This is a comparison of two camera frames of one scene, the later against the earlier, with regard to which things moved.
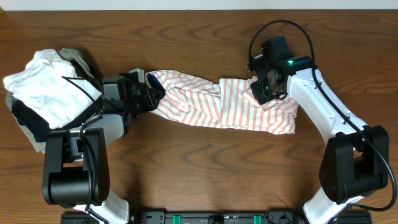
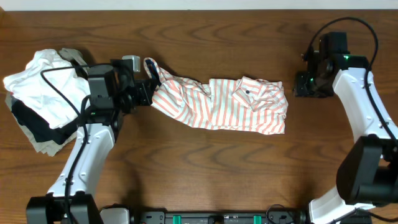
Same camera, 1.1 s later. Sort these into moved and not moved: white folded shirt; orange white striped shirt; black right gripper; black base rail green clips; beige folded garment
Moved: orange white striped shirt; black right gripper
Not moved: beige folded garment; black base rail green clips; white folded shirt
